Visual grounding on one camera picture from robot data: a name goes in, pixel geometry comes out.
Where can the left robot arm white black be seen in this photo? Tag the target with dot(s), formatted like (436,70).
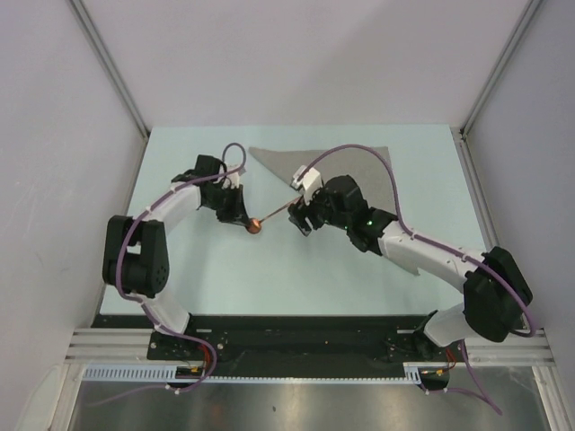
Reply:
(136,256)

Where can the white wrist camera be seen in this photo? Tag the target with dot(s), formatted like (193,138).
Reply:
(232,180)
(306,181)

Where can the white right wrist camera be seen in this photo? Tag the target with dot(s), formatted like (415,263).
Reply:
(306,181)

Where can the copper spoon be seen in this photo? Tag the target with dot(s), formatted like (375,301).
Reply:
(255,224)

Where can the white slotted cable duct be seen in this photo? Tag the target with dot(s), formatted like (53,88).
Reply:
(130,372)

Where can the aluminium corner post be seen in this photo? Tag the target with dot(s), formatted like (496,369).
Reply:
(109,66)
(512,44)

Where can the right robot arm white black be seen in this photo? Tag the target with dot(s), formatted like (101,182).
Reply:
(493,288)

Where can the left aluminium corner post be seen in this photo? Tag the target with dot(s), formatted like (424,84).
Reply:
(109,66)

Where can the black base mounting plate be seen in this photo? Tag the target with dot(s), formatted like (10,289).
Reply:
(306,347)

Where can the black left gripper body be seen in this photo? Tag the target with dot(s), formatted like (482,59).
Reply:
(211,205)

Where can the right aluminium corner post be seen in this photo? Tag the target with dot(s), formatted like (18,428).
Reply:
(512,44)

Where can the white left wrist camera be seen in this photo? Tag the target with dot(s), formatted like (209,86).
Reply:
(232,180)

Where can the grey cloth napkin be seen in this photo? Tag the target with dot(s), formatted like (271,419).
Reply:
(368,170)

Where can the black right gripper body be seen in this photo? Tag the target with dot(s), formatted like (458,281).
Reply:
(322,205)

